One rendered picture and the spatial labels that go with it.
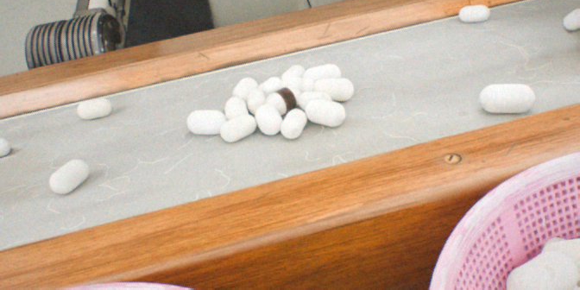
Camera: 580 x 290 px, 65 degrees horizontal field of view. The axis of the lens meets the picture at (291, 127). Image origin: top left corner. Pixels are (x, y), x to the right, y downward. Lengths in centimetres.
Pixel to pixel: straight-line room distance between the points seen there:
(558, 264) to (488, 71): 25
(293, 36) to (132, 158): 27
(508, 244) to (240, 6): 231
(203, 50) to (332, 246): 38
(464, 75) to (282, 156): 20
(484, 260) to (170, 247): 16
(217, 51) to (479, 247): 42
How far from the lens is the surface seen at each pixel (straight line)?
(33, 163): 48
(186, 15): 245
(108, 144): 46
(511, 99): 38
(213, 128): 40
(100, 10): 85
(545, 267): 25
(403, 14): 62
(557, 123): 32
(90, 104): 52
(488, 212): 24
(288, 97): 41
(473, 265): 23
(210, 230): 26
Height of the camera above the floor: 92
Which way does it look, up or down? 27 degrees down
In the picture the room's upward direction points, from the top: 11 degrees counter-clockwise
